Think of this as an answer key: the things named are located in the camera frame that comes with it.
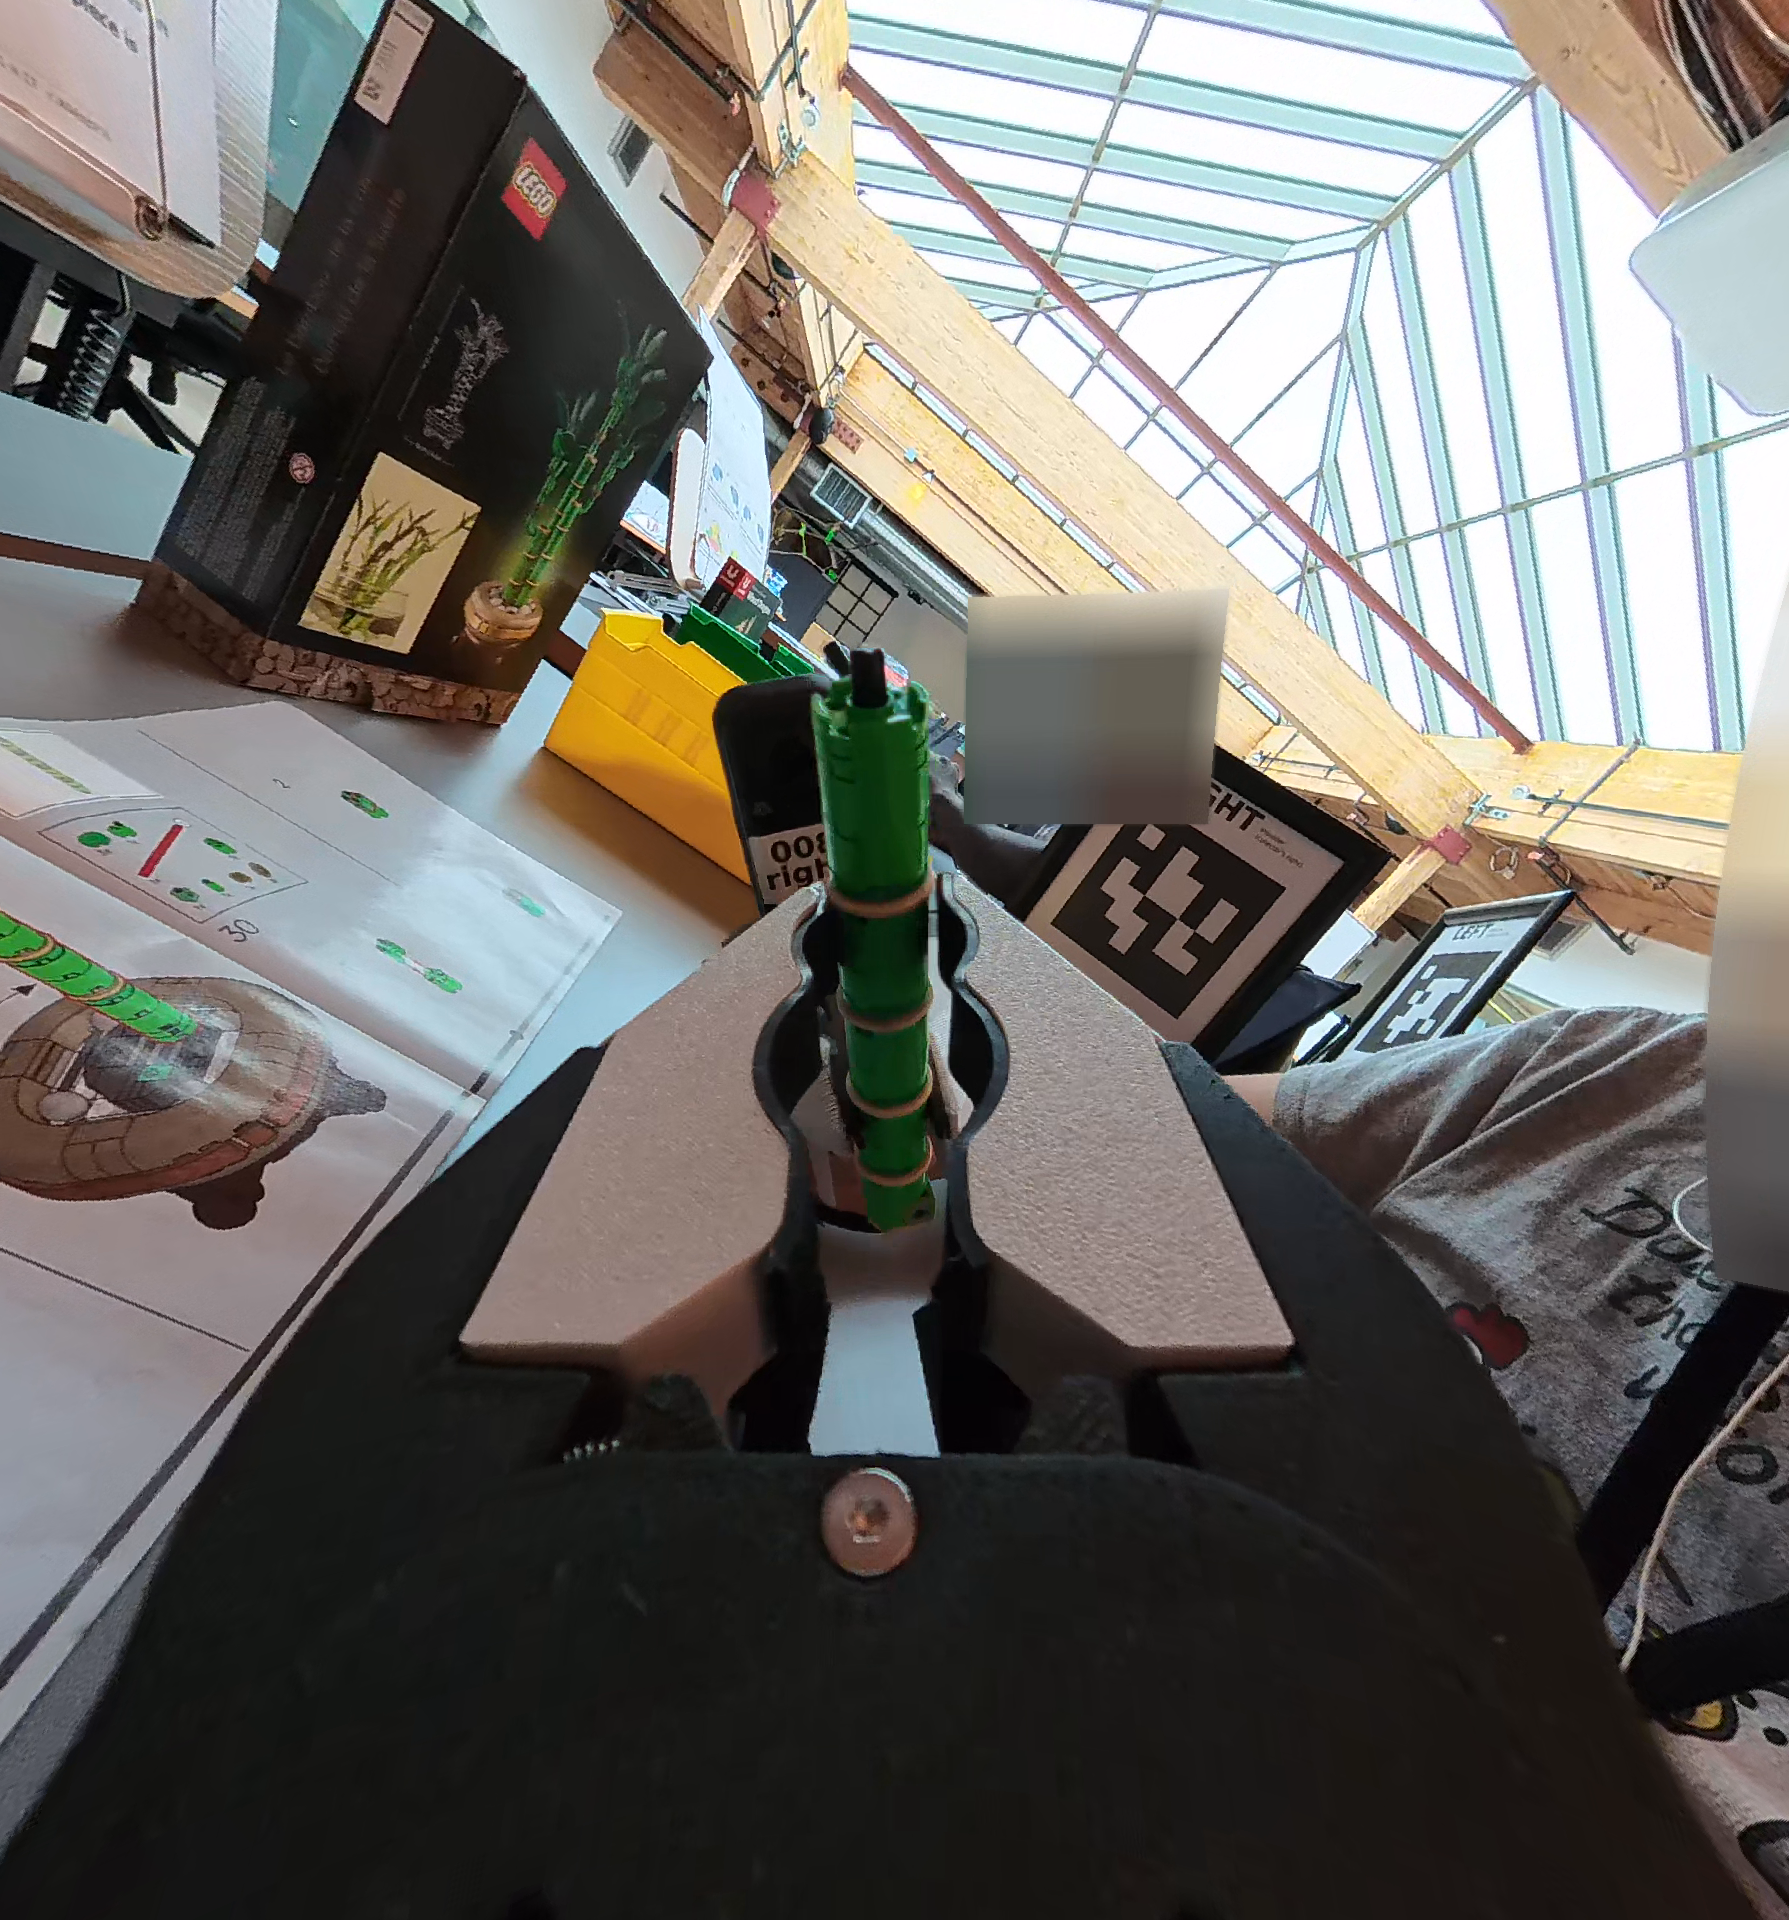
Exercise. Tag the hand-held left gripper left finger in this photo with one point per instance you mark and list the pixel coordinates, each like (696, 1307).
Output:
(627, 1198)

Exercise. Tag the red ceiling pipe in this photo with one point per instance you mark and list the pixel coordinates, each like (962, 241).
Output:
(1180, 403)

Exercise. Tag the dark bamboo set box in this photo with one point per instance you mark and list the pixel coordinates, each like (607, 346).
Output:
(429, 372)

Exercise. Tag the green brick bamboo stalk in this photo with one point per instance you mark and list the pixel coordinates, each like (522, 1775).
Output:
(879, 929)

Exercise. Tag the white hanging device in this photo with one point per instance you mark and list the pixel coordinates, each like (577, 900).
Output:
(1752, 268)

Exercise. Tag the yellow plastic bin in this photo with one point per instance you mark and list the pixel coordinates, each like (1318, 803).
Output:
(643, 736)

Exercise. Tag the framed marker sign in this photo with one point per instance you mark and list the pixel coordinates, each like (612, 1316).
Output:
(1450, 976)
(1196, 917)

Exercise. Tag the open instruction booklet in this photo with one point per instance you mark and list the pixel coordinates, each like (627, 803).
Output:
(231, 1049)

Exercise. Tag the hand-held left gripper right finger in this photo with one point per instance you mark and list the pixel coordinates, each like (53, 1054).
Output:
(1120, 1198)

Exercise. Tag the grey desk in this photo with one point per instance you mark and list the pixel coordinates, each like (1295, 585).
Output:
(53, 627)

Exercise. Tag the green plastic bin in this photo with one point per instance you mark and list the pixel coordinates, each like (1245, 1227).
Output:
(734, 644)

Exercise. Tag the white instruction board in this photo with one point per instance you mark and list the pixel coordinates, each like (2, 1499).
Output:
(728, 467)

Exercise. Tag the large white poster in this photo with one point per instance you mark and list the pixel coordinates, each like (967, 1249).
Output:
(85, 123)

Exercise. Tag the black table frame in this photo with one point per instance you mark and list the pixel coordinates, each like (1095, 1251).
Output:
(70, 358)

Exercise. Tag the person's right forearm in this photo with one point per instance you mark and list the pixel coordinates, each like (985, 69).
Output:
(1255, 1095)

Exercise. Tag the small dark box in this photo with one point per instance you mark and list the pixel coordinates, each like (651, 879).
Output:
(746, 591)

